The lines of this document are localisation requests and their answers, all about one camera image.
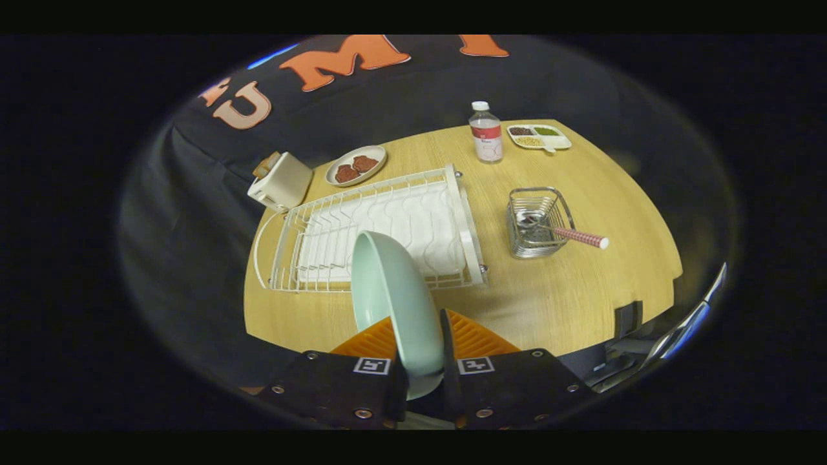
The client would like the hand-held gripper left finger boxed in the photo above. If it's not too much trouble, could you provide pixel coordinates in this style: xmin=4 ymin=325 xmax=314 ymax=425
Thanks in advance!
xmin=271 ymin=316 xmax=410 ymax=430

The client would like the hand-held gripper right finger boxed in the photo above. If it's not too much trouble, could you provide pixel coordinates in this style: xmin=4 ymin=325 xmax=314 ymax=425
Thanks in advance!
xmin=441 ymin=309 xmax=595 ymax=430

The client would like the mint green plate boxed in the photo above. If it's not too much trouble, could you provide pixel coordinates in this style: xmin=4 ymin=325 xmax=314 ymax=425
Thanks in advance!
xmin=351 ymin=231 xmax=446 ymax=401

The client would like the metal wire basket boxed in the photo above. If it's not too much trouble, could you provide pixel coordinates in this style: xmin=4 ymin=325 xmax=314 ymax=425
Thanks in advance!
xmin=506 ymin=187 xmax=576 ymax=260

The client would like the white wire dish rack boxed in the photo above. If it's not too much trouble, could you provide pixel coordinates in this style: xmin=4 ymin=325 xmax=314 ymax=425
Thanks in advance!
xmin=253 ymin=163 xmax=488 ymax=293

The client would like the spoon with red checked handle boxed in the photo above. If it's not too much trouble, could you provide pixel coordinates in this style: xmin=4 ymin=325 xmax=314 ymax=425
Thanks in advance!
xmin=517 ymin=214 xmax=610 ymax=251

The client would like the beige oval plate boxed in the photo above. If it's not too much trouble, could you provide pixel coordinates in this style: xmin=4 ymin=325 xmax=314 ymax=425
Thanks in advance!
xmin=325 ymin=145 xmax=388 ymax=189

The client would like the white divided dish with beans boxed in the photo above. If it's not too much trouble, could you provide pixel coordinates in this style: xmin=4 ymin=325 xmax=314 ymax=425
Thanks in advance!
xmin=507 ymin=123 xmax=573 ymax=154

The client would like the white toaster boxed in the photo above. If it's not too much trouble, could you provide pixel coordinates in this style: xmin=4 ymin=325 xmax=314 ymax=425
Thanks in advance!
xmin=247 ymin=152 xmax=315 ymax=213

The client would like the clear plastic water bottle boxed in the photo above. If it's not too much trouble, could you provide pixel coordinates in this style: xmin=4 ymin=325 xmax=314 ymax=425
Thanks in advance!
xmin=468 ymin=101 xmax=504 ymax=164

